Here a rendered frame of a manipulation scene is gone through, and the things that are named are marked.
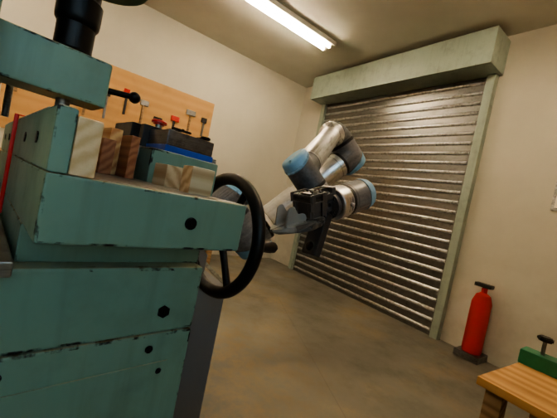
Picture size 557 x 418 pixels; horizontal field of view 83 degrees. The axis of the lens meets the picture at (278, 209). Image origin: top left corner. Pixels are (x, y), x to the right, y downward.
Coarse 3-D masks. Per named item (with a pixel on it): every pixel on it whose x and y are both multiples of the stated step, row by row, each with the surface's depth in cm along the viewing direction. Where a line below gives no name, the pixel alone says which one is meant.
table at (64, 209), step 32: (0, 160) 64; (32, 192) 28; (64, 192) 26; (96, 192) 28; (128, 192) 29; (160, 192) 32; (32, 224) 26; (64, 224) 26; (96, 224) 28; (128, 224) 30; (160, 224) 32; (192, 224) 34; (224, 224) 38
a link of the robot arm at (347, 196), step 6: (336, 186) 83; (342, 186) 83; (336, 192) 80; (342, 192) 80; (348, 192) 81; (342, 198) 79; (348, 198) 80; (354, 198) 82; (342, 204) 80; (348, 204) 80; (354, 204) 81; (342, 210) 80; (348, 210) 81; (342, 216) 81
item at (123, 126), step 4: (116, 124) 58; (120, 124) 57; (124, 124) 55; (128, 124) 54; (132, 124) 53; (136, 124) 53; (140, 124) 53; (116, 128) 58; (120, 128) 56; (124, 128) 55; (128, 128) 53; (132, 128) 53; (136, 128) 53; (140, 128) 54; (124, 132) 55; (128, 132) 53; (132, 132) 53; (136, 132) 53
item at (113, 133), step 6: (108, 132) 51; (114, 132) 50; (120, 132) 51; (108, 138) 50; (114, 138) 50; (120, 138) 51; (120, 144) 51; (114, 156) 51; (114, 162) 51; (114, 168) 51; (114, 174) 51
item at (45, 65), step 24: (0, 24) 40; (0, 48) 40; (24, 48) 42; (48, 48) 43; (72, 48) 45; (0, 72) 40; (24, 72) 42; (48, 72) 44; (72, 72) 46; (96, 72) 48; (48, 96) 49; (72, 96) 46; (96, 96) 48
